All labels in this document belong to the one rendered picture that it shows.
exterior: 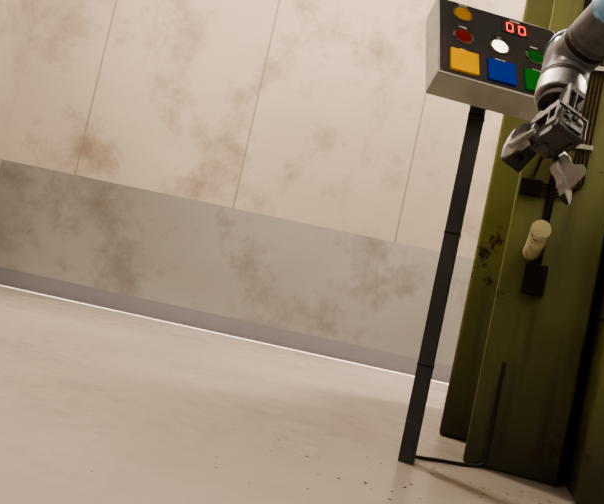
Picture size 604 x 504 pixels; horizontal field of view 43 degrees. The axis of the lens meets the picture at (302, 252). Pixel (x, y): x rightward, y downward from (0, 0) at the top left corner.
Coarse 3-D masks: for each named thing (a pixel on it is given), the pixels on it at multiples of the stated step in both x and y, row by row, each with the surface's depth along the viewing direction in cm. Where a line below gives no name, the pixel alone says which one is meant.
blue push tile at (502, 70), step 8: (488, 64) 188; (496, 64) 189; (504, 64) 190; (512, 64) 190; (488, 72) 187; (496, 72) 187; (504, 72) 188; (512, 72) 189; (496, 80) 186; (504, 80) 186; (512, 80) 187
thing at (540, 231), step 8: (536, 224) 172; (544, 224) 171; (536, 232) 172; (544, 232) 171; (528, 240) 186; (536, 240) 175; (544, 240) 175; (528, 248) 195; (536, 248) 188; (528, 256) 209; (536, 256) 207
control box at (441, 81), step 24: (432, 24) 197; (456, 24) 194; (480, 24) 197; (504, 24) 199; (528, 24) 202; (432, 48) 192; (480, 48) 192; (528, 48) 197; (432, 72) 187; (456, 72) 184; (480, 72) 187; (456, 96) 189; (480, 96) 189; (504, 96) 188; (528, 96) 187; (528, 120) 194
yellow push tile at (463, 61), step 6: (450, 48) 188; (456, 48) 188; (450, 54) 187; (456, 54) 187; (462, 54) 187; (468, 54) 188; (474, 54) 189; (450, 60) 186; (456, 60) 186; (462, 60) 186; (468, 60) 187; (474, 60) 187; (450, 66) 185; (456, 66) 184; (462, 66) 185; (468, 66) 186; (474, 66) 186; (462, 72) 185; (468, 72) 185; (474, 72) 185
